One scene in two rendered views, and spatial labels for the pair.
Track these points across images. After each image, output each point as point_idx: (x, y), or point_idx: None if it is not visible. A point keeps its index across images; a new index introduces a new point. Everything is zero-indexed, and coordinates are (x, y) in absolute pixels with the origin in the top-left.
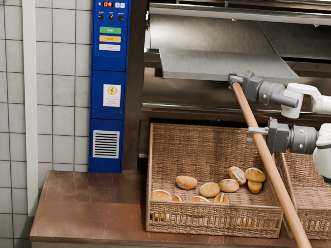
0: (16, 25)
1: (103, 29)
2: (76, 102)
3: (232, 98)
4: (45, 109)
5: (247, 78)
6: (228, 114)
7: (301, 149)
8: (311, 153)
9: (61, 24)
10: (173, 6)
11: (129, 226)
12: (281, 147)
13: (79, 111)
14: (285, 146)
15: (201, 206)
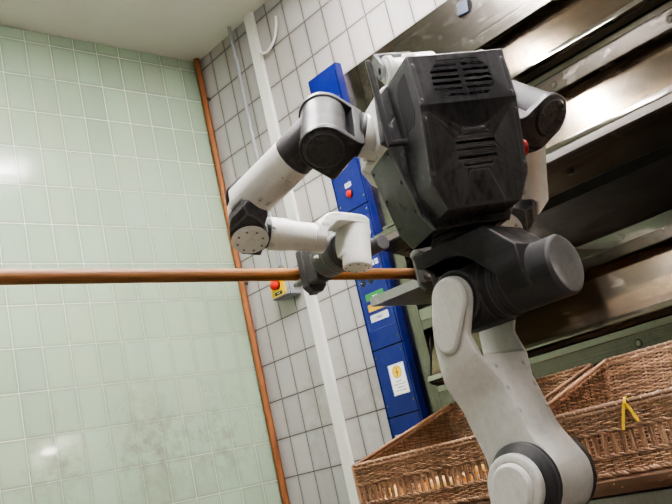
0: (309, 329)
1: (368, 297)
2: (376, 403)
3: (531, 331)
4: (353, 424)
5: None
6: (538, 360)
7: (319, 262)
8: (332, 262)
9: (341, 310)
10: (392, 229)
11: None
12: (311, 272)
13: (382, 416)
14: (313, 268)
15: (403, 458)
